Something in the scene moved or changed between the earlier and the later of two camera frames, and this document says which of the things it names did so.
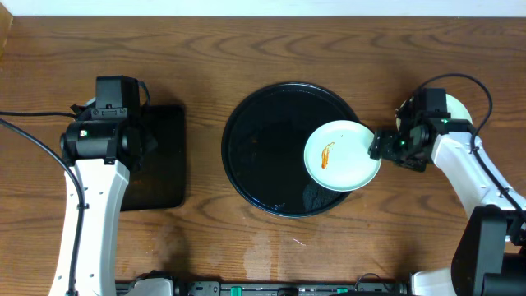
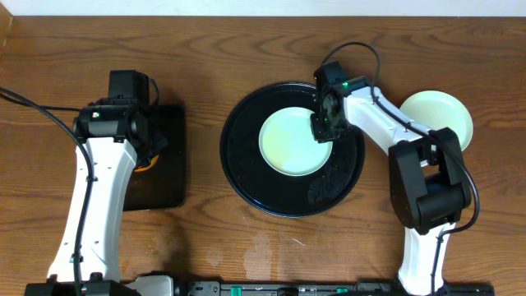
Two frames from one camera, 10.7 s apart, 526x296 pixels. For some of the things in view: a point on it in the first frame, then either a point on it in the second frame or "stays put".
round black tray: [264, 144] stays put
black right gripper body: [399, 150] → [325, 128]
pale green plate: [336, 155] → [288, 144]
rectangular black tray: [159, 182] stays put
